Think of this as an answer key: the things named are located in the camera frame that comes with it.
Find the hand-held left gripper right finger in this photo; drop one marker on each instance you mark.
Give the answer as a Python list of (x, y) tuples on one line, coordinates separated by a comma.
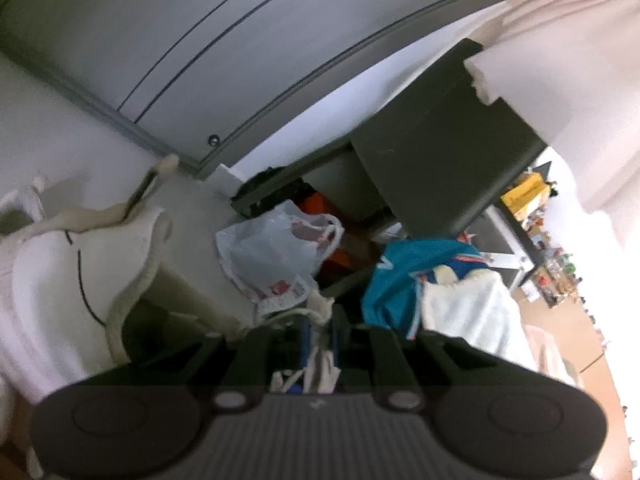
[(336, 340)]

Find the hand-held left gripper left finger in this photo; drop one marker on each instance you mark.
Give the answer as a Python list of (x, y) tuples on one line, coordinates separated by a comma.
[(305, 340)]

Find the white patterned sneaker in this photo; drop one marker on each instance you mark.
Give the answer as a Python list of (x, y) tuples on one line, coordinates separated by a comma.
[(60, 280)]

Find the teal printed bag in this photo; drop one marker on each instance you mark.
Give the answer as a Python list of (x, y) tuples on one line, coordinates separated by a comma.
[(395, 280)]

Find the white plastic bag red print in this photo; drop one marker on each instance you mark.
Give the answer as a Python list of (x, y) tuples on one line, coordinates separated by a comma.
[(270, 255)]

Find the white towel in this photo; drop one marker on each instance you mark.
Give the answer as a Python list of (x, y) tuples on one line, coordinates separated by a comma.
[(470, 315)]

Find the orange item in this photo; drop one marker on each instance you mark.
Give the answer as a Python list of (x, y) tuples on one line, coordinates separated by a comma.
[(320, 202)]

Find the black brush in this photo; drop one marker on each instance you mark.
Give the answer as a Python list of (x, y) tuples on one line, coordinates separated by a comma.
[(265, 185)]

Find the dark cabinet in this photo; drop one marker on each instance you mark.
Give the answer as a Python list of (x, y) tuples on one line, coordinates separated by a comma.
[(440, 150)]

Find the small round door fitting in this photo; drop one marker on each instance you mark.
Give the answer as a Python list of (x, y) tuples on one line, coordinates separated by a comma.
[(214, 139)]

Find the shelf of small items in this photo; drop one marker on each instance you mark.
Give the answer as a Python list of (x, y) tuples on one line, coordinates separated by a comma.
[(555, 265)]

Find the yellow box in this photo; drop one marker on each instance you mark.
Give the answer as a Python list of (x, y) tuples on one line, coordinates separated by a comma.
[(525, 192)]

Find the grey entrance door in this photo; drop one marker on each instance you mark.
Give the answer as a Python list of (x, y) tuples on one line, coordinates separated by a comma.
[(200, 35)]

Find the white fabric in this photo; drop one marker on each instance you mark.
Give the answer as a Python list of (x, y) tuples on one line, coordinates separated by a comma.
[(575, 85)]

